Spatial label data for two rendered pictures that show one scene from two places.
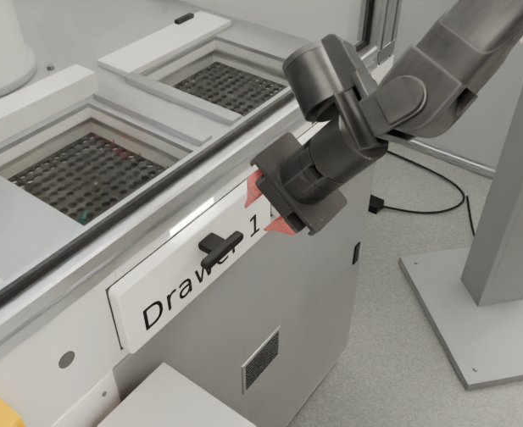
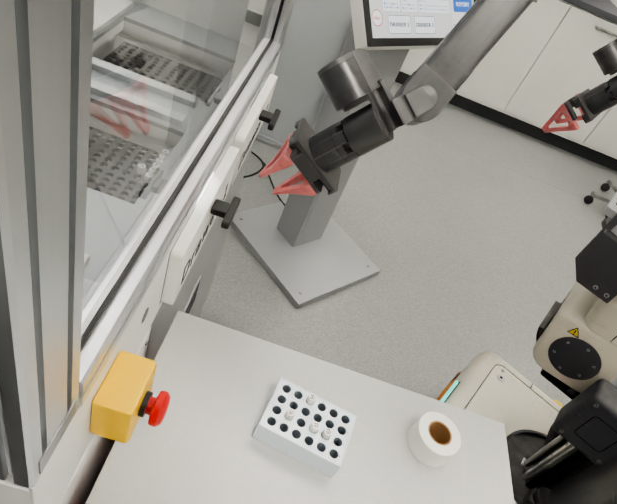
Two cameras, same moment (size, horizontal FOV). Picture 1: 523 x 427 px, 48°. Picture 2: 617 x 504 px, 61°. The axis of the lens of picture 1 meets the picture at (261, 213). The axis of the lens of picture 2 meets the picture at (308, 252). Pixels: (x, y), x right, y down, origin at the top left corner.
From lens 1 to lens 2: 0.38 m
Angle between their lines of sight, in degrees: 32
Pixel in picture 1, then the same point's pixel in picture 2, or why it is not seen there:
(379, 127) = (406, 118)
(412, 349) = (253, 285)
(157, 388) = (184, 331)
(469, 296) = (285, 240)
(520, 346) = (325, 271)
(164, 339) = not seen: hidden behind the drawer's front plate
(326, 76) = (360, 80)
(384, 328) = (228, 273)
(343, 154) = (376, 136)
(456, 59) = (452, 76)
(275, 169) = (307, 147)
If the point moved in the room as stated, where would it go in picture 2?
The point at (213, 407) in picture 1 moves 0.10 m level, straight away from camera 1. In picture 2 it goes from (234, 336) to (205, 290)
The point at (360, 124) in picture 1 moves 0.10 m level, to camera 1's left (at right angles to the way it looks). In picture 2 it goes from (383, 115) to (320, 113)
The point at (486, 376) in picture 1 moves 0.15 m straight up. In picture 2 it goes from (308, 296) to (321, 270)
